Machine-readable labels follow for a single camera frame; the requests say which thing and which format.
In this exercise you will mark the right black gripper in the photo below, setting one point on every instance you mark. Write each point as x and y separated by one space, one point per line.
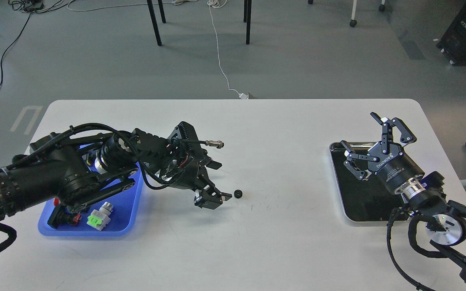
395 167

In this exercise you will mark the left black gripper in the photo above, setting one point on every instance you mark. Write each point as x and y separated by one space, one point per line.
192 175

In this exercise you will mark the small black gear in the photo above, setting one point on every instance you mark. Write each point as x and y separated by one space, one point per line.
238 194

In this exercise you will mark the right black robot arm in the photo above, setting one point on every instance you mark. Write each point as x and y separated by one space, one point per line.
438 226

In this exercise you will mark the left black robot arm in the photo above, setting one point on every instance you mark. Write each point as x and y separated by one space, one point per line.
33 179

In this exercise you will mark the silver metal tray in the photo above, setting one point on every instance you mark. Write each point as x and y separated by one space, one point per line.
363 202

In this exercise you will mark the blue plastic tray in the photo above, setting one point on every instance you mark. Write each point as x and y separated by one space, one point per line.
119 218

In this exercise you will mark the green white push button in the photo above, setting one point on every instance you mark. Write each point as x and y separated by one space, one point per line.
100 218

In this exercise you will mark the white caster leg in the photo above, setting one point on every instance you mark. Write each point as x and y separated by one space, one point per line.
353 22

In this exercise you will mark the red black push button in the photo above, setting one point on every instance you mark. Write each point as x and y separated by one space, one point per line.
59 216

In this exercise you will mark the black table leg right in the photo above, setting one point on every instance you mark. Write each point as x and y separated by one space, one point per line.
247 19

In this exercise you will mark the black table leg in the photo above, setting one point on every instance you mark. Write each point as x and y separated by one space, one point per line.
247 19
153 19

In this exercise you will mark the black table leg left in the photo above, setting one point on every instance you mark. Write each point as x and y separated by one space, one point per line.
153 19

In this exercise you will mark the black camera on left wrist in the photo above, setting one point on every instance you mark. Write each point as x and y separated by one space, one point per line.
186 144

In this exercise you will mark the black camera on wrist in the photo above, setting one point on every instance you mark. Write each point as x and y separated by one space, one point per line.
186 144
434 181

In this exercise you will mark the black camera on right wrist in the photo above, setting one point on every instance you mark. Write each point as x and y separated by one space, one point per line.
434 181

